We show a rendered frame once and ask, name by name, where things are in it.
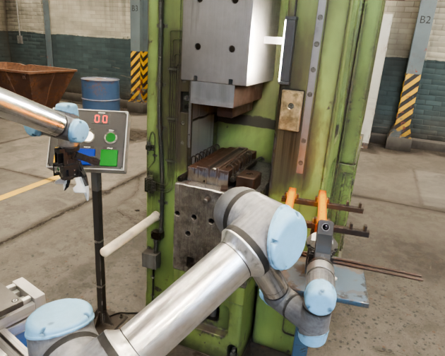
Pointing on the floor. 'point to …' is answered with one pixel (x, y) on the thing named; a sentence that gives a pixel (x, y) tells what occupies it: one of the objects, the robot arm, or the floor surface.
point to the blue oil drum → (100, 93)
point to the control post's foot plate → (113, 323)
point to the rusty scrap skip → (31, 80)
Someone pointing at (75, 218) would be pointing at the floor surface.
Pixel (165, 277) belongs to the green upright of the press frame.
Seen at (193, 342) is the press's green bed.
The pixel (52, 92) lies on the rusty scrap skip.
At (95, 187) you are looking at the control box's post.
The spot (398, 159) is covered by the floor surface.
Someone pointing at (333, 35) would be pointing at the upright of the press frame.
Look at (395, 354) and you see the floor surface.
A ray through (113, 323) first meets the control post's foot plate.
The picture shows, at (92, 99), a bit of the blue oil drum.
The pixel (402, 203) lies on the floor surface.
